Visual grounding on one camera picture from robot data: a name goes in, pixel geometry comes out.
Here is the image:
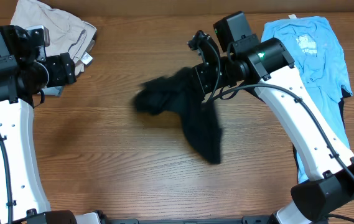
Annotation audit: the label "black t-shirt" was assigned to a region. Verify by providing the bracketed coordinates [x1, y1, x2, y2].
[133, 67, 222, 164]

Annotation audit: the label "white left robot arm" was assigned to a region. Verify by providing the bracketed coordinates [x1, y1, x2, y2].
[0, 25, 108, 224]

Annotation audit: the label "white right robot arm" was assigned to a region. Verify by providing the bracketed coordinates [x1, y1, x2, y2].
[188, 35, 354, 223]

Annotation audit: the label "folded light blue jeans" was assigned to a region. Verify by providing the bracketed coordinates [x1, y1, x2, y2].
[42, 86, 64, 97]

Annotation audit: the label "folded beige garment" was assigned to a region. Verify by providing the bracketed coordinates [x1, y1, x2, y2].
[10, 0, 98, 77]

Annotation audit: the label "light blue t-shirt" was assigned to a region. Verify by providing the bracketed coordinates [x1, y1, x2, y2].
[261, 16, 354, 198]

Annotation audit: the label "black garment under blue shirt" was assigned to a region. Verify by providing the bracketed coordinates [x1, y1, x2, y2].
[291, 88, 354, 175]

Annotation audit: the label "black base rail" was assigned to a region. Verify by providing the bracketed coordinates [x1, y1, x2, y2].
[109, 216, 269, 224]

